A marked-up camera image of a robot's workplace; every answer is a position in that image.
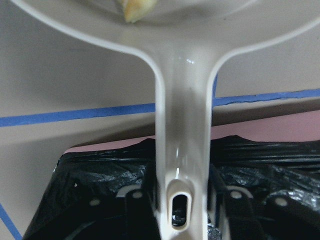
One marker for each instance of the beige plastic dustpan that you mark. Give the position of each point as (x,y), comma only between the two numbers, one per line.
(185,42)

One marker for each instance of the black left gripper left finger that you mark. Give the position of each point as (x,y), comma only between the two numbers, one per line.
(97,202)

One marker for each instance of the curved bread crust piece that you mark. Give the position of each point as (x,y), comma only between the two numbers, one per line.
(135,10)

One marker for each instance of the black bag lined bin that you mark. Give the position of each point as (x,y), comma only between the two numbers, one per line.
(289,141)

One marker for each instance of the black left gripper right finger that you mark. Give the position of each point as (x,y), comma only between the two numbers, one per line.
(263,202)

